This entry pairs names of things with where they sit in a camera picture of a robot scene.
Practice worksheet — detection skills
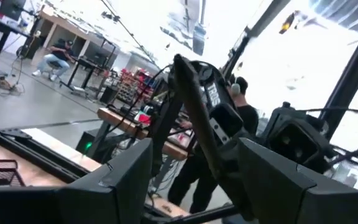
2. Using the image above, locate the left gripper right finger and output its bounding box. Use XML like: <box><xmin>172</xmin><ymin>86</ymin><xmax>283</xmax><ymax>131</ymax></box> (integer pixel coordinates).
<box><xmin>237</xmin><ymin>138</ymin><xmax>358</xmax><ymax>224</ymax></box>

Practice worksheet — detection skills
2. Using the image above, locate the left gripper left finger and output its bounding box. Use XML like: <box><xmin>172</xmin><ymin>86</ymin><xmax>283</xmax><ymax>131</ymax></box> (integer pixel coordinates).
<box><xmin>0</xmin><ymin>138</ymin><xmax>154</xmax><ymax>224</ymax></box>

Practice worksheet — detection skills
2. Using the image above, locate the black pen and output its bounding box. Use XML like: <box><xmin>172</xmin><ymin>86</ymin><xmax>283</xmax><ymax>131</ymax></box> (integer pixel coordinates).
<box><xmin>172</xmin><ymin>54</ymin><xmax>256</xmax><ymax>220</ymax></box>

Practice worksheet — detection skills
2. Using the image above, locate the black mesh desk organizer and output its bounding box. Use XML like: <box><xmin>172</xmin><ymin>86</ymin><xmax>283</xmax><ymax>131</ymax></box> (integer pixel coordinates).
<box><xmin>0</xmin><ymin>159</ymin><xmax>27</xmax><ymax>187</ymax></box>

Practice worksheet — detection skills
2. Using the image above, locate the black computer box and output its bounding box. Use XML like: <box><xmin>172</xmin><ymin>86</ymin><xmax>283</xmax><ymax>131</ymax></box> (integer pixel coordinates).
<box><xmin>75</xmin><ymin>130</ymin><xmax>106</xmax><ymax>156</ymax></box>

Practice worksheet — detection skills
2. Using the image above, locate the person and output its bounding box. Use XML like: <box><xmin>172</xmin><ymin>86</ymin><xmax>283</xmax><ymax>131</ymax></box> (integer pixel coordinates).
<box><xmin>31</xmin><ymin>38</ymin><xmax>76</xmax><ymax>82</ymax></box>
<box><xmin>167</xmin><ymin>76</ymin><xmax>260</xmax><ymax>215</ymax></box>

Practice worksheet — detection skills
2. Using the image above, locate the wooden background table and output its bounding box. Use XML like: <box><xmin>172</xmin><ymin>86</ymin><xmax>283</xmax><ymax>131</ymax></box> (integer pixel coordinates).
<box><xmin>96</xmin><ymin>107</ymin><xmax>196</xmax><ymax>161</ymax></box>

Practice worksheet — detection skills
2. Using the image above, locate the red parts shelf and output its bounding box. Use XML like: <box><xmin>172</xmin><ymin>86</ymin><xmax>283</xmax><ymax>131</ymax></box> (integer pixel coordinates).
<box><xmin>116</xmin><ymin>68</ymin><xmax>155</xmax><ymax>105</ymax></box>

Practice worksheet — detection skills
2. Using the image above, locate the computer monitor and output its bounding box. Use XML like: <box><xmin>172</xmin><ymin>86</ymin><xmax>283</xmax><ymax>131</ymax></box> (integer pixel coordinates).
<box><xmin>0</xmin><ymin>0</ymin><xmax>27</xmax><ymax>21</ymax></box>

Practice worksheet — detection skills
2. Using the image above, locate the black vertical rig post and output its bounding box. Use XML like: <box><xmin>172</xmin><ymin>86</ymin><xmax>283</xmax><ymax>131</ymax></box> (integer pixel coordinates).
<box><xmin>318</xmin><ymin>12</ymin><xmax>358</xmax><ymax>141</ymax></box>

